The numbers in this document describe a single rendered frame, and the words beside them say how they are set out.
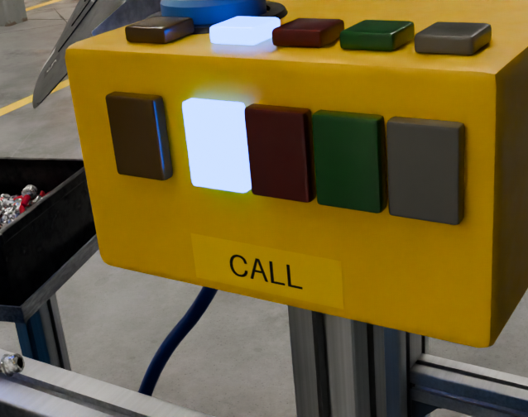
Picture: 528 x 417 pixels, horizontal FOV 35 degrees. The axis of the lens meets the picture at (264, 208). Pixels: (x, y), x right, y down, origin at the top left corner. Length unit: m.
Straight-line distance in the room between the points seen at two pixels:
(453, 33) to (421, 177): 0.04
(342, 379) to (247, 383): 1.64
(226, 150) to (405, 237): 0.06
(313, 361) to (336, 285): 0.08
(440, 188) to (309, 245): 0.06
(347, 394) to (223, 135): 0.13
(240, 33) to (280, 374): 1.75
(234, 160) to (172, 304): 2.08
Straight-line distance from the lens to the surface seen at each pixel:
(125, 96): 0.30
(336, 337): 0.34
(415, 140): 0.24
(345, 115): 0.25
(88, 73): 0.31
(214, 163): 0.28
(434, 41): 0.25
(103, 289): 2.49
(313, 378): 0.36
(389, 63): 0.25
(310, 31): 0.27
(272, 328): 2.18
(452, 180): 0.24
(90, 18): 0.85
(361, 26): 0.27
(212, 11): 0.31
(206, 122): 0.28
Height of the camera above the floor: 1.13
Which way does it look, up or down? 23 degrees down
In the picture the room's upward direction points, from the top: 5 degrees counter-clockwise
